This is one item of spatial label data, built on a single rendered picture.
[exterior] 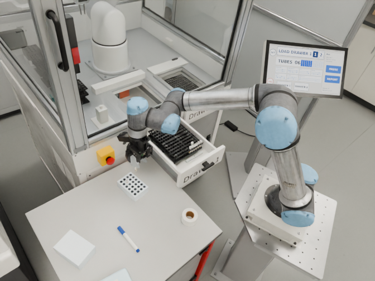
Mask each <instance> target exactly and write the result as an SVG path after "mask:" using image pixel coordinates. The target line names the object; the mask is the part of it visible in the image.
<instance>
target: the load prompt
mask: <svg viewBox="0 0 375 281"><path fill-rule="evenodd" d="M277 55H281V56H292V57H303V58H310V59H321V60H324V55H325V51H321V50H310V49H299V48H293V47H282V46H278V47H277Z"/></svg>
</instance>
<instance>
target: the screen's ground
mask: <svg viewBox="0 0 375 281"><path fill-rule="evenodd" d="M278 46H282V47H293V48H299V49H310V50H321V51H325V55H324V60H321V59H310V58H303V57H292V56H281V55H277V53H276V56H268V68H267V77H270V78H274V82H273V83H274V84H277V81H288V80H276V79H275V68H276V66H285V67H297V68H304V69H316V70H322V71H323V75H322V81H321V83H309V82H301V81H289V82H292V87H291V90H292V91H293V92H300V93H313V94H327V95H340V87H341V81H342V72H343V63H344V54H345V51H338V50H327V49H316V48H310V47H299V46H288V45H277V44H270V49H277V47H278ZM295 59H303V60H315V61H323V62H324V65H323V69H319V68H312V67H300V66H294V63H295ZM326 65H333V66H341V67H342V69H341V74H336V73H329V72H325V70H326ZM325 75H332V76H340V83H339V84H336V83H325V82H324V80H325ZM294 82H297V83H309V91H299V90H294Z"/></svg>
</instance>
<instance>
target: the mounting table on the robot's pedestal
mask: <svg viewBox="0 0 375 281"><path fill-rule="evenodd" d="M265 174H266V175H268V176H270V177H272V178H274V179H276V180H278V178H277V174H276V172H275V171H273V170H271V169H269V168H266V167H264V166H262V165H260V164H258V163H255V164H254V165H253V167H252V169H251V171H250V173H249V175H248V177H247V179H246V181H245V183H244V184H243V186H242V188H241V190H240V192H239V194H238V196H237V198H236V200H235V202H234V203H235V205H236V207H237V209H238V212H239V214H240V216H241V218H242V221H243V223H244V225H245V227H246V230H247V232H248V235H249V237H250V238H251V241H252V243H254V244H255V245H254V246H255V247H257V248H259V249H261V250H262V251H264V252H266V253H267V254H270V255H271V256H273V257H274V258H276V259H278V260H280V261H282V262H283V263H285V264H287V265H289V266H290V267H292V268H294V269H296V270H298V271H299V272H301V273H303V274H305V275H307V276H308V277H310V278H312V279H313V280H314V279H318V280H322V278H323V275H324V269H325V263H326V257H327V254H328V248H329V243H330V237H331V231H332V228H333V222H334V216H335V211H336V205H337V202H336V201H335V200H333V199H331V198H329V197H327V196H325V195H323V194H321V193H318V192H316V191H314V215H315V217H314V223H313V224H312V225H310V226H307V227H306V230H305V234H304V238H303V241H302V245H301V249H300V248H298V247H296V248H295V247H293V246H292V245H290V244H288V243H286V242H284V241H282V240H281V239H279V238H277V237H275V236H273V235H271V234H269V233H268V232H266V231H264V230H262V229H260V228H258V227H256V226H255V225H253V224H251V223H249V222H248V221H246V220H244V218H243V215H244V213H245V211H246V208H247V206H248V204H249V202H250V200H251V198H252V196H253V194H254V192H255V190H256V187H257V185H258V183H259V181H260V179H261V178H263V176H264V175H265Z"/></svg>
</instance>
